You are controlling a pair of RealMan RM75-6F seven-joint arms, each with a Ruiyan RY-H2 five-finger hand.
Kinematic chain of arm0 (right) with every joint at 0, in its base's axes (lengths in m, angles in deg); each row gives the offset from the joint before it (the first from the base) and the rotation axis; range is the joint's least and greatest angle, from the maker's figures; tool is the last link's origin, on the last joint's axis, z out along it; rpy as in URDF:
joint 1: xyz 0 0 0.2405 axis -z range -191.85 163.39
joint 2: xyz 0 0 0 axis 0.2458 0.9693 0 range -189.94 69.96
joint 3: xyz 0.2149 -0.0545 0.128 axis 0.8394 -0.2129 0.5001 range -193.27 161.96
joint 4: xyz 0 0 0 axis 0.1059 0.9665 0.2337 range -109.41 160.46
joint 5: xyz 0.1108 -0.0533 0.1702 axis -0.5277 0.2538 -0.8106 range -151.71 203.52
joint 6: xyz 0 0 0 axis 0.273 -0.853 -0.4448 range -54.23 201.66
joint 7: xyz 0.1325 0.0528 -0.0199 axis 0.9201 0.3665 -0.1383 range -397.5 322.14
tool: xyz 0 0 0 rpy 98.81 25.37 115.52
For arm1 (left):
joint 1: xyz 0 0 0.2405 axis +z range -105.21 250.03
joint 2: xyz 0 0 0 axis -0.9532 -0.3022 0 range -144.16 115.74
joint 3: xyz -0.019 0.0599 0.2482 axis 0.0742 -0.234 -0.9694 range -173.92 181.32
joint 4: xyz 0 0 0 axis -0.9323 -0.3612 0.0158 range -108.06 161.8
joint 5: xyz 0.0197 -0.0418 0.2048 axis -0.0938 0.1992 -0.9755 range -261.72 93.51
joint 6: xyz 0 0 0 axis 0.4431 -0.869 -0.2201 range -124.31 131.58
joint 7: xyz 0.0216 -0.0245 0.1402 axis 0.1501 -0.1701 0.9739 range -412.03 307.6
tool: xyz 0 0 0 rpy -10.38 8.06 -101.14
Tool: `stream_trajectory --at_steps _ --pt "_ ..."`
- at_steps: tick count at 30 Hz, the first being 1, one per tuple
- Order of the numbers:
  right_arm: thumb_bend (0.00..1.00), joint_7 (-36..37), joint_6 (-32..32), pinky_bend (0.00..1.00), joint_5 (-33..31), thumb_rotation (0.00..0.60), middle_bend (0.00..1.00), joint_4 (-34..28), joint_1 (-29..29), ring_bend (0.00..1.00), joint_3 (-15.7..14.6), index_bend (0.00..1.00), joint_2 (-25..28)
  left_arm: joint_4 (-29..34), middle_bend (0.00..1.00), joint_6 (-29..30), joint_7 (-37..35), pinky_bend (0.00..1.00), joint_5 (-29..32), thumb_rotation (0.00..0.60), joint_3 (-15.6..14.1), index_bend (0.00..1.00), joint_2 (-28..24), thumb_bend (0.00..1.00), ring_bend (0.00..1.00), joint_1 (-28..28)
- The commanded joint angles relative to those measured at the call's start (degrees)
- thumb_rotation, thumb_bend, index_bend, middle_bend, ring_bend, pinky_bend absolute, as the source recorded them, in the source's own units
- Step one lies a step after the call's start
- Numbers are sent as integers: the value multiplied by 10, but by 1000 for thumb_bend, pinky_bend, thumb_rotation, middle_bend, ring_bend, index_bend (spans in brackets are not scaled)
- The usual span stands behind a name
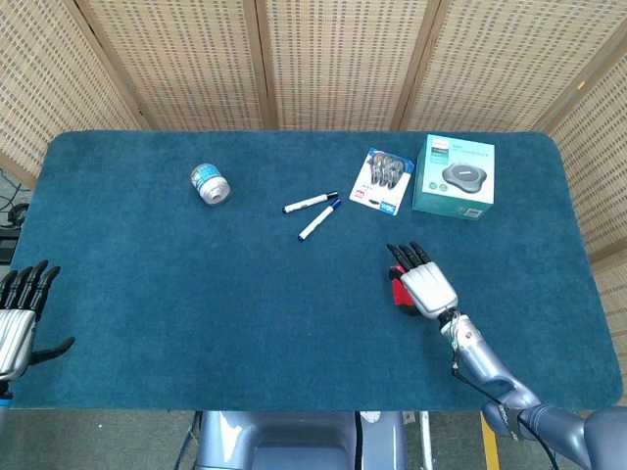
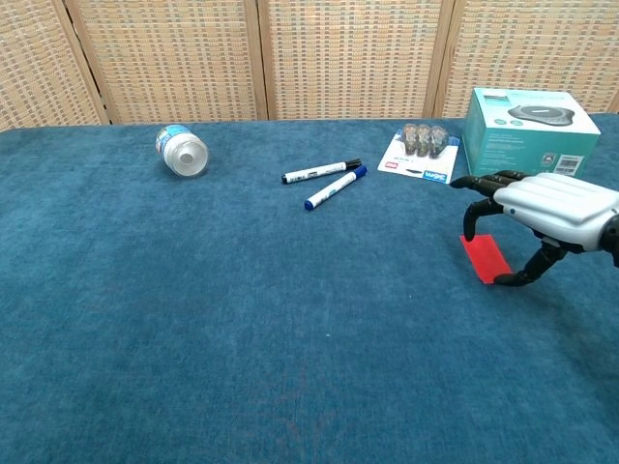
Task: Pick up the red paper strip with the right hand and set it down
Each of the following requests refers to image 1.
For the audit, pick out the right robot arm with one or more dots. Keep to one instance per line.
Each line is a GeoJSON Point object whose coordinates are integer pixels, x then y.
{"type": "Point", "coordinates": [514, 391]}

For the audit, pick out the teal speakerphone box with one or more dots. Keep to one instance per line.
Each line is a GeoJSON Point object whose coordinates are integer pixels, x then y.
{"type": "Point", "coordinates": [453, 176]}

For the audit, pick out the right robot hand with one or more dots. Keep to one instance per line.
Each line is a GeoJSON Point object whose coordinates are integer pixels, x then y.
{"type": "Point", "coordinates": [425, 286]}

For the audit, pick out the blue felt table mat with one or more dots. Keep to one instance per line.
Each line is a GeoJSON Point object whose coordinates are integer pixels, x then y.
{"type": "Point", "coordinates": [245, 303]}

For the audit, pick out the white marker with black cap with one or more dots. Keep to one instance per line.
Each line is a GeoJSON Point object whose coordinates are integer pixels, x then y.
{"type": "Point", "coordinates": [309, 202]}

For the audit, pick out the clear jar with blue label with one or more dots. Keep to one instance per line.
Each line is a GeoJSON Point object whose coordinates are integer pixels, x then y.
{"type": "Point", "coordinates": [210, 183]}

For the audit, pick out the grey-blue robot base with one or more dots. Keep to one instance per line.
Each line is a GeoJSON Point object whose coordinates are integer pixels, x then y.
{"type": "Point", "coordinates": [294, 440]}

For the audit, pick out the yellow plastic strip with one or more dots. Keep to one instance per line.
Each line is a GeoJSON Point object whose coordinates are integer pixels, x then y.
{"type": "Point", "coordinates": [490, 445]}

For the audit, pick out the red packet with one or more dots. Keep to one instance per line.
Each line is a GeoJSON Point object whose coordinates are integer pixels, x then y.
{"type": "Point", "coordinates": [399, 293]}

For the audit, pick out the white marker with blue cap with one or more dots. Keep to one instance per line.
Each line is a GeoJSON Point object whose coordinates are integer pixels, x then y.
{"type": "Point", "coordinates": [318, 221]}

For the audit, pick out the binder clips blister pack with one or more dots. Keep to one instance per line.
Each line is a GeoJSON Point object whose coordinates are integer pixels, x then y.
{"type": "Point", "coordinates": [382, 183]}

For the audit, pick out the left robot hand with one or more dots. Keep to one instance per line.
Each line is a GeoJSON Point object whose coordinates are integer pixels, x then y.
{"type": "Point", "coordinates": [12, 335]}

